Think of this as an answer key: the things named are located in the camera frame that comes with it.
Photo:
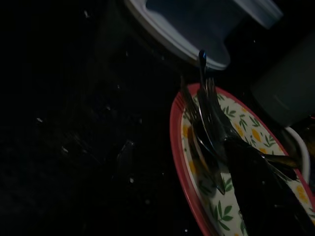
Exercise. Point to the metal spoon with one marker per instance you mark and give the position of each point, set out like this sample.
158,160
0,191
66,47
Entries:
202,68
285,161

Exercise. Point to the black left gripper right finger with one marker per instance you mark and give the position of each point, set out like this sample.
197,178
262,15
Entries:
256,196

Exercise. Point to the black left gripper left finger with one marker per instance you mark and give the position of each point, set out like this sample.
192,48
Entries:
125,157

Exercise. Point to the floral plate pink rim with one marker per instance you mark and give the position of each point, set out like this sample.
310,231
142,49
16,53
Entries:
246,115

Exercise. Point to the grey thermos jug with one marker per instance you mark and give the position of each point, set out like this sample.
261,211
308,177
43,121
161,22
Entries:
290,86

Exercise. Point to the white stacked food container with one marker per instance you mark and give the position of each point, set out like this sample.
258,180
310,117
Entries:
197,29

